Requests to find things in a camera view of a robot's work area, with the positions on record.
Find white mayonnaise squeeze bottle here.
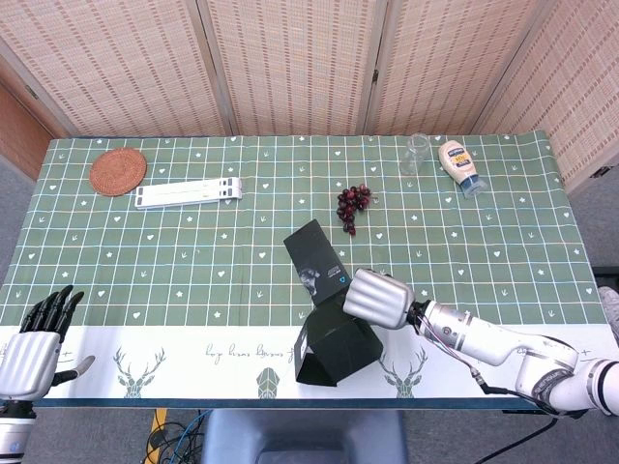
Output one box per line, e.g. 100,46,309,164
437,138,487,199

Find black floor cables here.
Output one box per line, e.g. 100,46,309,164
146,420,204,464

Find blue floor cable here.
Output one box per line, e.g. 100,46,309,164
173,410,212,464

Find brown wooden door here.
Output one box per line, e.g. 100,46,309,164
0,81,57,180

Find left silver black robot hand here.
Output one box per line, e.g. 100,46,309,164
0,284,97,401

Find green checked deer tablecloth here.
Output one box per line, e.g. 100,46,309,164
0,130,611,401

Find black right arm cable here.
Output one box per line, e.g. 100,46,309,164
467,364,560,464

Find bamboo folding screen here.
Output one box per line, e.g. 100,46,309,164
0,0,619,194

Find dark red grape bunch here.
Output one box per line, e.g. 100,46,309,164
336,183,373,237

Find round brown woven coaster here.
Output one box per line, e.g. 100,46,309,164
88,148,148,197

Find black cardboard box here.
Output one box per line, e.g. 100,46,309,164
282,218,386,388

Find white folded stand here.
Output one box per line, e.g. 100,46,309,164
134,176,244,211

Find clear glass cup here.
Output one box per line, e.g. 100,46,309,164
398,133,430,176

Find white shoe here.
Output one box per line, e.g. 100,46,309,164
598,285,619,342

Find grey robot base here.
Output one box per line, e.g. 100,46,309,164
199,409,410,464

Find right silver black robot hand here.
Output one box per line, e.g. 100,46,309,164
341,268,417,331

